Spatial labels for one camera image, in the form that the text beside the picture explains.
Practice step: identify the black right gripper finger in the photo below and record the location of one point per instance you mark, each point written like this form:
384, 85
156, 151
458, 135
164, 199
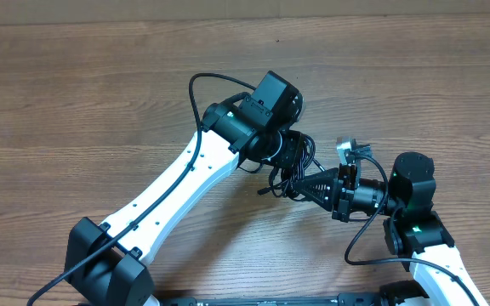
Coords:
326, 176
321, 190

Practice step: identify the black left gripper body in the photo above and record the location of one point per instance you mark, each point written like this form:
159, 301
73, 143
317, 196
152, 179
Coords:
280, 148

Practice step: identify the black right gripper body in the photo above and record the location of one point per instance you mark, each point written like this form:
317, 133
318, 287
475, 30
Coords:
367, 195

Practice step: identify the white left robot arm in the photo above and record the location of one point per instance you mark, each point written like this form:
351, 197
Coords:
108, 262

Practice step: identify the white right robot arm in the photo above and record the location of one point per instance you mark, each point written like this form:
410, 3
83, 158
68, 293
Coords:
414, 233

